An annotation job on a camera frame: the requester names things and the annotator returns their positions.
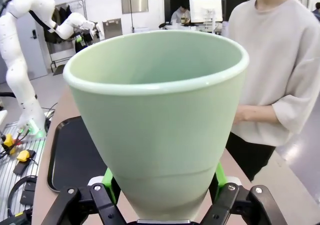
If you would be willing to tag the person's left hand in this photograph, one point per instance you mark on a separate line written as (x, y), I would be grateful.
(241, 115)

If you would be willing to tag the seated person in white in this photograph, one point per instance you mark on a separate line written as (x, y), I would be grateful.
(180, 13)

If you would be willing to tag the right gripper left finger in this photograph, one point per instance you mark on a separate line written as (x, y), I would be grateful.
(82, 205)

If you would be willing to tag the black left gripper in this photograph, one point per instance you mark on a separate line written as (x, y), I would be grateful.
(91, 33)

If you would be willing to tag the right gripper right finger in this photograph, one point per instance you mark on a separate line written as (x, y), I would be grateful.
(242, 205)

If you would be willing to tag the person's left forearm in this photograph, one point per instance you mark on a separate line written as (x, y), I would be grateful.
(260, 113)

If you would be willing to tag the computer monitor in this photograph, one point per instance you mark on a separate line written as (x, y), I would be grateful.
(205, 10)

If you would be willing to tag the grey metal wall box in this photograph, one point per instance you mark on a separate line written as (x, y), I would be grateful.
(112, 28)

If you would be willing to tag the person in beige shirt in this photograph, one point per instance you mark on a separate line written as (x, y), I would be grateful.
(275, 47)

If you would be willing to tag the yellow emergency stop box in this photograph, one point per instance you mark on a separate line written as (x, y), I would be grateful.
(8, 140)
(25, 155)

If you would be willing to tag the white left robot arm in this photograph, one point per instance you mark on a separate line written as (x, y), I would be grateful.
(15, 60)

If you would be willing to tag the dark hanging jackets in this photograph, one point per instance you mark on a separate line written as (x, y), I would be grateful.
(53, 36)

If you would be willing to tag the black coat rack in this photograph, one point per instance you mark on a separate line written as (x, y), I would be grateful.
(53, 60)

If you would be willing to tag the black plastic tray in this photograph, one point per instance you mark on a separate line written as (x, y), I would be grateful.
(72, 155)

